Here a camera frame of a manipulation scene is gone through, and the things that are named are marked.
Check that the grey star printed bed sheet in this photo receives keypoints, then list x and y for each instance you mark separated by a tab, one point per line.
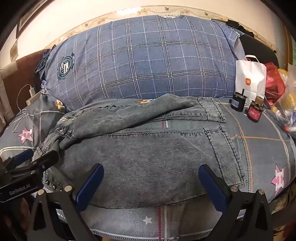
261	150

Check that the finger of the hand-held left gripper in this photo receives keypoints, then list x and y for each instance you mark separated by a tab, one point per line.
45	160
23	157

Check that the black red small device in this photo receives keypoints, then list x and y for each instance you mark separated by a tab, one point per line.
254	111

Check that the brown headboard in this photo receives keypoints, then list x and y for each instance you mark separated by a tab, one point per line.
18	76

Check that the dark framed wall picture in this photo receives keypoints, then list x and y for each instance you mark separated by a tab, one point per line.
30	16

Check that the black blue small device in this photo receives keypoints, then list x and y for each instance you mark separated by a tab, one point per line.
237	102

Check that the clear plastic bag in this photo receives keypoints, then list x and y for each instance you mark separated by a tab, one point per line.
285	104

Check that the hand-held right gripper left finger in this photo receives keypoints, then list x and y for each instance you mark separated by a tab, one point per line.
90	185

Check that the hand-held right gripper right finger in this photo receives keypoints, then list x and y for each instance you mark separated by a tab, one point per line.
212	185

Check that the grey denim pants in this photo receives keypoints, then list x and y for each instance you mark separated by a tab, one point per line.
143	148

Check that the black cushion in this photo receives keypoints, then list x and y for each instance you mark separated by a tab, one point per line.
259	48

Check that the white paper bag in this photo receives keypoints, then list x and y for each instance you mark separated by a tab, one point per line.
251	77

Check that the blue plaid quilt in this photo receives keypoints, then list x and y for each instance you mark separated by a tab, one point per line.
141	58

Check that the red plastic bag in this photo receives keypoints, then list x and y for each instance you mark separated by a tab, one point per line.
274	81

